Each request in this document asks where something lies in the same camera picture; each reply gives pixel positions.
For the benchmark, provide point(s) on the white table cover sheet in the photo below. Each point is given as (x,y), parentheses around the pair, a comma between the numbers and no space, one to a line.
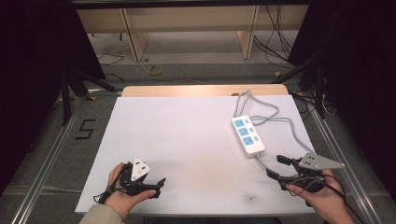
(174,149)

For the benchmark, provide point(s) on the white power strip blue sockets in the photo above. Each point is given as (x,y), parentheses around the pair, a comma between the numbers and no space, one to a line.
(248,137)

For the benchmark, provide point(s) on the person's right hand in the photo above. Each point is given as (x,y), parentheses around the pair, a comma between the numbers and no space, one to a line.
(327,200)

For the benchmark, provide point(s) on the black metal stand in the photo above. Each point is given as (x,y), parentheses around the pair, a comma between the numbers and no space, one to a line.
(77,84)
(314,77)

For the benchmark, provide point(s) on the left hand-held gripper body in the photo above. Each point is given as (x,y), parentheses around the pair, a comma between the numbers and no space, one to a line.
(138,169)

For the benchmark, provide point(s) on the aluminium floor rail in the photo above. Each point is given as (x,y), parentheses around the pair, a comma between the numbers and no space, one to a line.
(342,155)
(46,161)

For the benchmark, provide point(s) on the person's left hand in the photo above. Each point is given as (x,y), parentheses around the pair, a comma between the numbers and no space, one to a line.
(118,199)

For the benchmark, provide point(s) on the wooden shelf frame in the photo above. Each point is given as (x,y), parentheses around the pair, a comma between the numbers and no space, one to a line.
(190,21)

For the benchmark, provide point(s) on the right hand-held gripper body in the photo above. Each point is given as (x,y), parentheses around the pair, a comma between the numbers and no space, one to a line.
(314,163)

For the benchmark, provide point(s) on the dark curtain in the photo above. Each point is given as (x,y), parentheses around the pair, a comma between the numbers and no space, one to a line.
(34,62)
(358,71)

